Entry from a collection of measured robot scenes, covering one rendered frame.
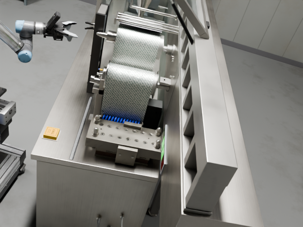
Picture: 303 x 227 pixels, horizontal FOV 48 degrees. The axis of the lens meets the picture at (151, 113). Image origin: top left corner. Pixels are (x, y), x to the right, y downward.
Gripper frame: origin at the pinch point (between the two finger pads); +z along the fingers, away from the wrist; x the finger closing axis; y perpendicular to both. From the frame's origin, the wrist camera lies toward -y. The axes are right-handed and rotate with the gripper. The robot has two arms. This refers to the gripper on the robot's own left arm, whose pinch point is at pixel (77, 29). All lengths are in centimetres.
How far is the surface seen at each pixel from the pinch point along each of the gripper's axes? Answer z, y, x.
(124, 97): 20, -2, 59
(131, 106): 25, 3, 61
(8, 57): -55, 144, -139
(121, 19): 19.5, -25.1, 23.4
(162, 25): 42, -26, 26
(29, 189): -28, 119, 43
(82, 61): 7.6, 35.6, -12.5
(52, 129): -15, 23, 60
